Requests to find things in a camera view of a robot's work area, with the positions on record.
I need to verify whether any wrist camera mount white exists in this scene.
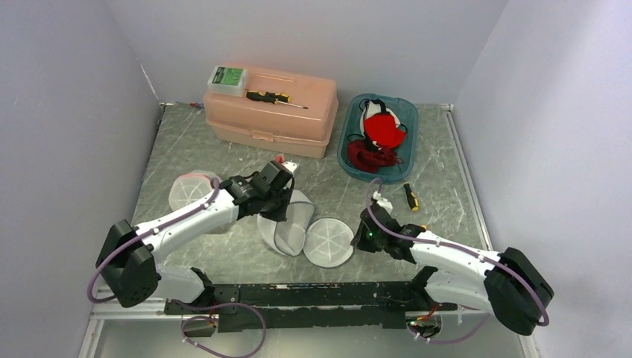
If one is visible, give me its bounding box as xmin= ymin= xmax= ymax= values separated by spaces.
xmin=372 ymin=191 xmax=394 ymax=213
xmin=275 ymin=155 xmax=299 ymax=175

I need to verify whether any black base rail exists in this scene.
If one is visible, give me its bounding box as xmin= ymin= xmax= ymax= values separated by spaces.
xmin=164 ymin=268 xmax=456 ymax=333

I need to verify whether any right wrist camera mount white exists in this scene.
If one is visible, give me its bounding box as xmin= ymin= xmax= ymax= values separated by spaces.
xmin=372 ymin=191 xmax=394 ymax=213

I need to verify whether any pink plastic toolbox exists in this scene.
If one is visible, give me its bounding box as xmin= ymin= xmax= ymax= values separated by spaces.
xmin=203 ymin=63 xmax=339 ymax=159

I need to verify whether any black yellow screwdriver on toolbox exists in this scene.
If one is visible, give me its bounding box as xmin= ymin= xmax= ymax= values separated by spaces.
xmin=245 ymin=90 xmax=308 ymax=110

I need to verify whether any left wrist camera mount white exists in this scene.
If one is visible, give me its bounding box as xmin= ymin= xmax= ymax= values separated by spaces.
xmin=275 ymin=155 xmax=299 ymax=175

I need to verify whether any teal plastic bin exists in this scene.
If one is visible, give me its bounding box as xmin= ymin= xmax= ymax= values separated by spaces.
xmin=337 ymin=93 xmax=419 ymax=183

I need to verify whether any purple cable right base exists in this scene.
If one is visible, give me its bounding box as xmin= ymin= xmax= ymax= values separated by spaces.
xmin=408 ymin=311 xmax=490 ymax=345

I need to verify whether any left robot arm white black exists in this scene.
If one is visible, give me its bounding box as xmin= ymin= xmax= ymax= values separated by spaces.
xmin=86 ymin=160 xmax=298 ymax=313

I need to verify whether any white black-trimmed bra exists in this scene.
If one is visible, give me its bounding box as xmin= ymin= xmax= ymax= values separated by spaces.
xmin=359 ymin=98 xmax=401 ymax=135

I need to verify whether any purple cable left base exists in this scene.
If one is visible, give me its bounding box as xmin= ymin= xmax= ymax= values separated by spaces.
xmin=180 ymin=304 xmax=268 ymax=358

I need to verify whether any white mesh laundry bag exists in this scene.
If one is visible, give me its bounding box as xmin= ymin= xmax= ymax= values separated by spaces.
xmin=257 ymin=190 xmax=354 ymax=269

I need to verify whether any dark red bra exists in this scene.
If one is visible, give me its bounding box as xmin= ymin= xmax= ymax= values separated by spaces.
xmin=347 ymin=139 xmax=403 ymax=174

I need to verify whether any bright red bra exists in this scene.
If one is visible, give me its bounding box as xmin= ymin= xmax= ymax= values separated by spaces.
xmin=363 ymin=113 xmax=407 ymax=149

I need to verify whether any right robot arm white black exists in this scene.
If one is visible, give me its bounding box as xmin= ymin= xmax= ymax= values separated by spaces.
xmin=352 ymin=202 xmax=554 ymax=336

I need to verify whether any purple cable base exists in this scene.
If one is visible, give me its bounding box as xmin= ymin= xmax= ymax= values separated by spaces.
xmin=408 ymin=311 xmax=490 ymax=345
xmin=180 ymin=304 xmax=268 ymax=358

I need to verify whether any pink-trimmed mesh laundry bag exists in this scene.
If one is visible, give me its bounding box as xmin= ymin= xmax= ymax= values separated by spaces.
xmin=168 ymin=170 xmax=221 ymax=211

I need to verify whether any clear green-label screw box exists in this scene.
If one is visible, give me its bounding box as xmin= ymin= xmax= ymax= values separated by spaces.
xmin=207 ymin=66 xmax=249 ymax=97

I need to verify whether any yellow black screwdriver on table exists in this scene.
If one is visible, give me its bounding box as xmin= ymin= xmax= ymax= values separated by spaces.
xmin=403 ymin=182 xmax=420 ymax=211

